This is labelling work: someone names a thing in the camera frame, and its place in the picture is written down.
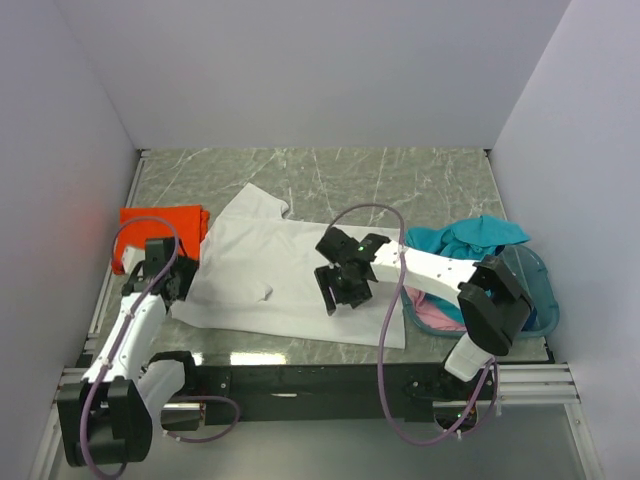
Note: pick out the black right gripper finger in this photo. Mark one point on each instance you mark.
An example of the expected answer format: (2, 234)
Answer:
(355, 294)
(327, 280)

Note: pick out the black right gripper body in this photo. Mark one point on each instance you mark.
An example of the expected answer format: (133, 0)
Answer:
(339, 268)

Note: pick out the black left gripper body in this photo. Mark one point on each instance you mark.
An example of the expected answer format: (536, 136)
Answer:
(185, 269)

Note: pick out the white t shirt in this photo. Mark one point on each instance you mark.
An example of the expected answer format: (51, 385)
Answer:
(256, 274)

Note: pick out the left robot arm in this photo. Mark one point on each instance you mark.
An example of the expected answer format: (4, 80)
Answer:
(108, 417)

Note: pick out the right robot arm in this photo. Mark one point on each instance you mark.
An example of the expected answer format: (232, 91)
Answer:
(493, 303)

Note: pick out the folded orange t shirt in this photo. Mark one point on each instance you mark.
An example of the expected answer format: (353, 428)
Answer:
(190, 222)

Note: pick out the pink t shirt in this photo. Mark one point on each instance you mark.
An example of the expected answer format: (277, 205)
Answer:
(432, 314)

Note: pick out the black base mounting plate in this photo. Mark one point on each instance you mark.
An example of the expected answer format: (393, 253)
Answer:
(342, 406)

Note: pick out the teal t shirt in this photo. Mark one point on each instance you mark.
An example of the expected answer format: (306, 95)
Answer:
(468, 239)

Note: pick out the teal plastic basket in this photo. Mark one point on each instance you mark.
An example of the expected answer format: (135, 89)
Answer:
(532, 274)

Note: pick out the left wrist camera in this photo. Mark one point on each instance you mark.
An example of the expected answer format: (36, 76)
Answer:
(131, 257)

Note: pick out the aluminium extrusion rail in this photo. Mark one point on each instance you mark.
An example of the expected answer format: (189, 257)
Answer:
(517, 383)

